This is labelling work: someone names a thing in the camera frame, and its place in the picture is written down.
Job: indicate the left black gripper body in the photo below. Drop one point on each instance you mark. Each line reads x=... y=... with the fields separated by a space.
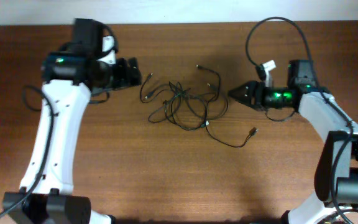
x=120 y=78

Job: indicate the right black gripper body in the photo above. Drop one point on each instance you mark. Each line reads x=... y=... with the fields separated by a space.
x=259 y=102

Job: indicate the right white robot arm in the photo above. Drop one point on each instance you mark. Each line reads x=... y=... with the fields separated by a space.
x=336 y=176

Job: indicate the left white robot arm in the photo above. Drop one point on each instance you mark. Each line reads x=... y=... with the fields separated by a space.
x=73 y=78

